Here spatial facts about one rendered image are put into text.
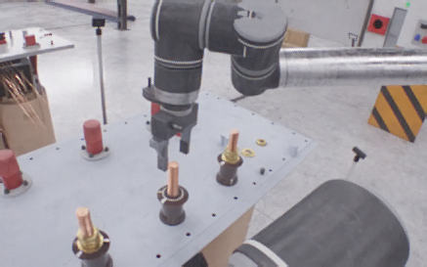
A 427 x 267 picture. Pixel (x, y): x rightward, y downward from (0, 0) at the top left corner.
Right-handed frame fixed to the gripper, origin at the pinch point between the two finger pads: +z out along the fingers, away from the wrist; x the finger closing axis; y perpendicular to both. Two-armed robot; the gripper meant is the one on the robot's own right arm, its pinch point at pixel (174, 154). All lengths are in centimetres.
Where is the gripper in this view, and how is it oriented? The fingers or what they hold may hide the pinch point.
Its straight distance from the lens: 74.2
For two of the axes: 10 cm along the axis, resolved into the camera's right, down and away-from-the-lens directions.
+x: 5.0, -4.0, 7.7
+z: -1.1, 8.5, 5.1
